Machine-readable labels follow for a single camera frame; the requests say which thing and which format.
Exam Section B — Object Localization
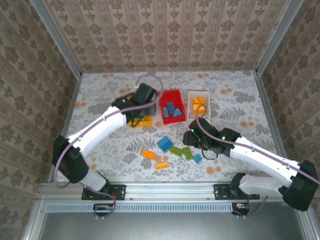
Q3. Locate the cable connector in duct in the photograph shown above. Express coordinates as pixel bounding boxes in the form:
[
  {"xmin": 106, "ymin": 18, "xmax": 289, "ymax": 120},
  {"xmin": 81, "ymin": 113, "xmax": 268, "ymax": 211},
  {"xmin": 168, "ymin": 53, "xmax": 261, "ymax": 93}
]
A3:
[
  {"xmin": 232, "ymin": 202, "xmax": 251, "ymax": 216},
  {"xmin": 93, "ymin": 203, "xmax": 113, "ymax": 217}
]

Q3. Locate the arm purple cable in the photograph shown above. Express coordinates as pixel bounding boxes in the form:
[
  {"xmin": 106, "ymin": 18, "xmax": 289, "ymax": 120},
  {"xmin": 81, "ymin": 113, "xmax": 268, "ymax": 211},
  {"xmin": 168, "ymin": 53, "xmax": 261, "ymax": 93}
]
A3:
[
  {"xmin": 195, "ymin": 104, "xmax": 320, "ymax": 217},
  {"xmin": 54, "ymin": 73, "xmax": 165, "ymax": 219}
]

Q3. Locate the white plastic bin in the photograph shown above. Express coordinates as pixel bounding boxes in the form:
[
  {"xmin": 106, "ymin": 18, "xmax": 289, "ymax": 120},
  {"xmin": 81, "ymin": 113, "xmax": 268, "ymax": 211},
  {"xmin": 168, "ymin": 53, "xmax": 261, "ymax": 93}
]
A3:
[{"xmin": 187, "ymin": 89, "xmax": 211, "ymax": 120}]

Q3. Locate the grey slotted cable duct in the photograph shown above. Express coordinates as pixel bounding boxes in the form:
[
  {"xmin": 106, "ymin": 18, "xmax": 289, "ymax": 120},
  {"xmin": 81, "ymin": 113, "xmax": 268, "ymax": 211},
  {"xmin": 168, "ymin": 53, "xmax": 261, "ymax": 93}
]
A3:
[{"xmin": 46, "ymin": 201, "xmax": 234, "ymax": 213}]

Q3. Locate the red plastic bin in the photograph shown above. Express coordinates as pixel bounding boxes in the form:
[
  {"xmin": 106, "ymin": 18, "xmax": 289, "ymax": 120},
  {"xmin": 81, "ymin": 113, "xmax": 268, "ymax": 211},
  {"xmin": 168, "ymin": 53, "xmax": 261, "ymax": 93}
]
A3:
[{"xmin": 159, "ymin": 88, "xmax": 187, "ymax": 125}]

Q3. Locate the orange hollow lego frame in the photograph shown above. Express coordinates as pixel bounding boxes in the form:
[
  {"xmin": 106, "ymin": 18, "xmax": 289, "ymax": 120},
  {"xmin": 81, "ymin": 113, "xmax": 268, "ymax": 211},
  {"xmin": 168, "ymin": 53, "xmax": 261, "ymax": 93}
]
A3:
[{"xmin": 192, "ymin": 104, "xmax": 207, "ymax": 117}]

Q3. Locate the grey metal panel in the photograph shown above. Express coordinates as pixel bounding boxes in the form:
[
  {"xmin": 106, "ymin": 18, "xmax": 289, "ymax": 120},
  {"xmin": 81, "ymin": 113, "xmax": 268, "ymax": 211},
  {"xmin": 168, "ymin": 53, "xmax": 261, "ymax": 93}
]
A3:
[{"xmin": 37, "ymin": 211, "xmax": 310, "ymax": 240}]

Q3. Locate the aluminium table side rail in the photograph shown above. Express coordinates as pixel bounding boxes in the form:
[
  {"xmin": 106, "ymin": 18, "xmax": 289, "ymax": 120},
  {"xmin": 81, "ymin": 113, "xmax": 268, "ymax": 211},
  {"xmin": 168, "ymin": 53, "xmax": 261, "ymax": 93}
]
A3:
[
  {"xmin": 47, "ymin": 73, "xmax": 83, "ymax": 183},
  {"xmin": 253, "ymin": 72, "xmax": 296, "ymax": 181}
]

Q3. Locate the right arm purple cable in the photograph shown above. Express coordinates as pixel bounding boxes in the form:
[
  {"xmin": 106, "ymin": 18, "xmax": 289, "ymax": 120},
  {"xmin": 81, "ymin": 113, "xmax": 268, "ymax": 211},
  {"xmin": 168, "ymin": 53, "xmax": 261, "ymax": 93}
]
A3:
[{"xmin": 195, "ymin": 104, "xmax": 320, "ymax": 217}]

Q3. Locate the right thin black cable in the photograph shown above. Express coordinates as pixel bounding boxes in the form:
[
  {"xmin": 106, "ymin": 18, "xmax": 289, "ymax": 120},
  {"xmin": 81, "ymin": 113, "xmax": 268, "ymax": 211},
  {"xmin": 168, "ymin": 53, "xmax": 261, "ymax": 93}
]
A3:
[{"xmin": 201, "ymin": 149, "xmax": 219, "ymax": 161}]

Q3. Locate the aluminium frame post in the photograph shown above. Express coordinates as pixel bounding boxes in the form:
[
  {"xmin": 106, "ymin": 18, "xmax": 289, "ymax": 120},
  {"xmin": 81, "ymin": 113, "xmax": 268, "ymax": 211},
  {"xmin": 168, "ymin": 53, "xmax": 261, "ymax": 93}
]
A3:
[
  {"xmin": 29, "ymin": 0, "xmax": 83, "ymax": 79},
  {"xmin": 254, "ymin": 0, "xmax": 305, "ymax": 76}
]

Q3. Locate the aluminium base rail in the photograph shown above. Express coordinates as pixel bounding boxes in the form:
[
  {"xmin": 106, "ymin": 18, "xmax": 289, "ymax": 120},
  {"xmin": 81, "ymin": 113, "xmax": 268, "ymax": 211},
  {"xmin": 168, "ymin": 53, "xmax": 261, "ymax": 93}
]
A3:
[{"xmin": 37, "ymin": 181, "xmax": 311, "ymax": 201}]

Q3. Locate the aluminium table back rail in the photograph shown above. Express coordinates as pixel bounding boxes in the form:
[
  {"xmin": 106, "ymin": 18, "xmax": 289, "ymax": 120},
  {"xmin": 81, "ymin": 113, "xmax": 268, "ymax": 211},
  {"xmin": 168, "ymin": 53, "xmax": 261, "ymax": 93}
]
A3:
[{"xmin": 81, "ymin": 67, "xmax": 257, "ymax": 74}]

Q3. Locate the floral table cover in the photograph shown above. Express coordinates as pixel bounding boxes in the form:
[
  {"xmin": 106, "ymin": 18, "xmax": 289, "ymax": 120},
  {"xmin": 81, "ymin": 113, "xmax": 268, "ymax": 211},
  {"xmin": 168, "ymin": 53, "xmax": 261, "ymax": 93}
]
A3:
[{"xmin": 53, "ymin": 70, "xmax": 286, "ymax": 183}]

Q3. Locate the large blue lego brick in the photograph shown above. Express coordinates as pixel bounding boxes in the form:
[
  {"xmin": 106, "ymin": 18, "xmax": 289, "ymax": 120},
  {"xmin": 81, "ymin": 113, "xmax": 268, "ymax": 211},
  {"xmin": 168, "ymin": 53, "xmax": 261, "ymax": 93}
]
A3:
[{"xmin": 156, "ymin": 136, "xmax": 174, "ymax": 153}]

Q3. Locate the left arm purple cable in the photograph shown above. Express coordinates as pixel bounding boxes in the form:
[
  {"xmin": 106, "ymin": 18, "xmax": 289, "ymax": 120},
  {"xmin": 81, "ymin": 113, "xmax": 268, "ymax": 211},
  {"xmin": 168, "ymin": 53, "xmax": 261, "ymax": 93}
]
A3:
[{"xmin": 54, "ymin": 73, "xmax": 165, "ymax": 219}]

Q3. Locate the orange plastic bin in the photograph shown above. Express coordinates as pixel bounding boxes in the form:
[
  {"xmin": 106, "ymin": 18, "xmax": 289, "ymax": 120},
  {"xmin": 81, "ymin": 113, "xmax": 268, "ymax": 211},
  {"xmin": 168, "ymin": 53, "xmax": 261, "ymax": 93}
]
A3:
[{"xmin": 129, "ymin": 119, "xmax": 147, "ymax": 128}]

